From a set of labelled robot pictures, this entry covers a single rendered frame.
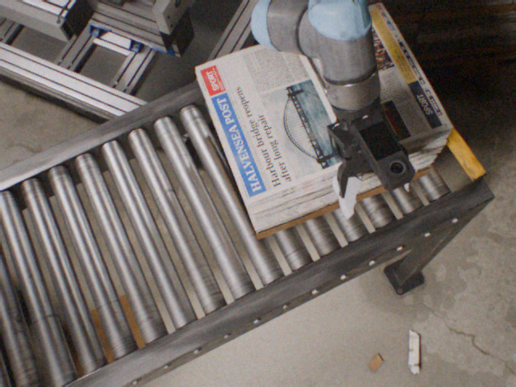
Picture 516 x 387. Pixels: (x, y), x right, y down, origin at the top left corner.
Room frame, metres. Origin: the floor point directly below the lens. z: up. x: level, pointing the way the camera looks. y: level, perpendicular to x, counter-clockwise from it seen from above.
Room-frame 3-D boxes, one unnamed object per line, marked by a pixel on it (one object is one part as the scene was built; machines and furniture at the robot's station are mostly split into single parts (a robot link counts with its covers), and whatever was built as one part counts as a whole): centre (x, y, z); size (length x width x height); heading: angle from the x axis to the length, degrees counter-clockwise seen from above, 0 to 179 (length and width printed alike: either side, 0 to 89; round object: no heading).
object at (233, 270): (0.42, 0.12, 0.77); 0.47 x 0.05 x 0.05; 15
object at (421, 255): (0.31, -0.44, 0.34); 0.06 x 0.06 x 0.68; 15
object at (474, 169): (0.54, -0.40, 0.81); 0.43 x 0.03 x 0.02; 15
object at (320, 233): (0.47, -0.07, 0.77); 0.47 x 0.05 x 0.05; 15
